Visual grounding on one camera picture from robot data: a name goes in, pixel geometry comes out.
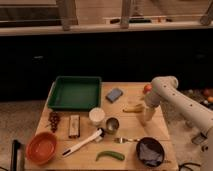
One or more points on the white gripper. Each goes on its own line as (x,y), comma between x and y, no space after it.
(146,114)

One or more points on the white cup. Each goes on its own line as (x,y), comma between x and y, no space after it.
(96,116)

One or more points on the green chili pepper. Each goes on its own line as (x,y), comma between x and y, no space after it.
(113,154)

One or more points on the yellow banana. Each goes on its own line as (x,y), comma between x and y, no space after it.
(134,109)

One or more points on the red tomato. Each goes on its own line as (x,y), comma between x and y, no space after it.
(147,88)

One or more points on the small metal cup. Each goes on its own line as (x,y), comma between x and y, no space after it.
(112,125)

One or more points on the white handled kitchen tool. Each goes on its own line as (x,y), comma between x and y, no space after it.
(77,146)

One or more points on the wooden brush block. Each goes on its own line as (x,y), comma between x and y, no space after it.
(74,126)

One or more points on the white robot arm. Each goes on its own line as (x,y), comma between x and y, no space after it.
(165,88)

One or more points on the black chair frame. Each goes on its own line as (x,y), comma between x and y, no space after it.
(17,156)

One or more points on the metal fork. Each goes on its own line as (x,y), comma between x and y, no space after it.
(122,140)

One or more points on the bunch of dark grapes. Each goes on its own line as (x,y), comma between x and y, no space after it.
(54,120)

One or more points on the orange bowl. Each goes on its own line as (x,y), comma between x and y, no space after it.
(41,148)

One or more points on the dark bowl with cloth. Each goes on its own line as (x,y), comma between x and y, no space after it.
(150,152)

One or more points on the green plastic tray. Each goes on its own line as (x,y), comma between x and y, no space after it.
(76,93)

